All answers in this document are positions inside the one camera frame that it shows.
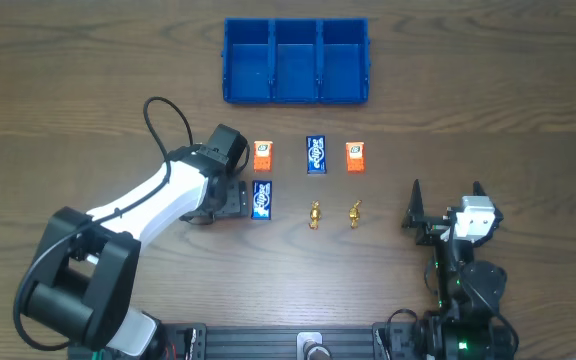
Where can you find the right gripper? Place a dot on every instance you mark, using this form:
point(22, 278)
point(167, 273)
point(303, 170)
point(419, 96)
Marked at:
point(430, 231)

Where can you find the gold candy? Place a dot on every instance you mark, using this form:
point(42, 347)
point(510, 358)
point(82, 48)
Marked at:
point(355, 214)
point(315, 214)

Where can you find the orange candy box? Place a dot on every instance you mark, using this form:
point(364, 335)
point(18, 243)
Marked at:
point(263, 157)
point(355, 159)

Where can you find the blue candy pack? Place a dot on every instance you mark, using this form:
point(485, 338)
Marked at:
point(316, 155)
point(261, 200)

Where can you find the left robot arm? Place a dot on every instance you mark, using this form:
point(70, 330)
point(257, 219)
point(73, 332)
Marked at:
point(168, 200)

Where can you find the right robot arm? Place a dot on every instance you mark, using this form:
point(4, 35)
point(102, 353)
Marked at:
point(455, 280)

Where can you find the blue tray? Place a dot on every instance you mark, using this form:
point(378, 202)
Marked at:
point(295, 75)

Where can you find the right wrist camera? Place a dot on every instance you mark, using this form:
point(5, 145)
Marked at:
point(474, 217)

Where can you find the mounting rail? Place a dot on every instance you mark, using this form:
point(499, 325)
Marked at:
point(258, 342)

